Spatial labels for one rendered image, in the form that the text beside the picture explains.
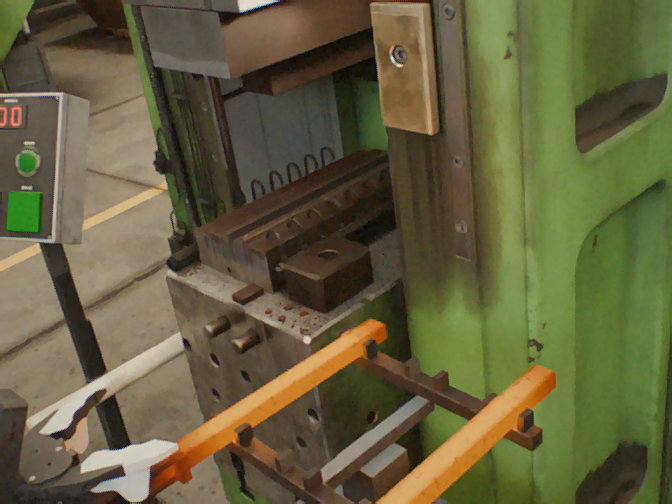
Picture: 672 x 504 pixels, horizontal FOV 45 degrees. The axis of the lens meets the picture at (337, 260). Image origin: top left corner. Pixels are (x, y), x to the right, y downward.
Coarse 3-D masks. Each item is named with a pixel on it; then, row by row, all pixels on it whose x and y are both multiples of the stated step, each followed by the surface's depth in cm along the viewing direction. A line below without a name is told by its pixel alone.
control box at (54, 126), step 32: (0, 96) 157; (32, 96) 154; (64, 96) 152; (0, 128) 157; (32, 128) 154; (64, 128) 153; (0, 160) 157; (64, 160) 153; (64, 192) 154; (0, 224) 156; (64, 224) 154
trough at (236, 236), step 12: (384, 156) 157; (360, 168) 153; (372, 168) 155; (336, 180) 150; (348, 180) 152; (312, 192) 146; (324, 192) 148; (288, 204) 143; (300, 204) 145; (264, 216) 140; (276, 216) 141; (240, 228) 137; (252, 228) 138; (240, 240) 136
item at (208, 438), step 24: (360, 336) 107; (384, 336) 109; (312, 360) 104; (336, 360) 104; (288, 384) 100; (312, 384) 102; (240, 408) 97; (264, 408) 97; (192, 432) 94; (216, 432) 93; (192, 456) 92; (168, 480) 90
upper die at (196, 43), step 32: (288, 0) 120; (320, 0) 124; (352, 0) 129; (160, 32) 124; (192, 32) 118; (224, 32) 113; (256, 32) 117; (288, 32) 121; (320, 32) 126; (352, 32) 130; (160, 64) 128; (192, 64) 122; (224, 64) 116; (256, 64) 119
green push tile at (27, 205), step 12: (12, 192) 155; (24, 192) 154; (36, 192) 153; (12, 204) 154; (24, 204) 153; (36, 204) 152; (12, 216) 154; (24, 216) 153; (36, 216) 152; (12, 228) 154; (24, 228) 153; (36, 228) 152
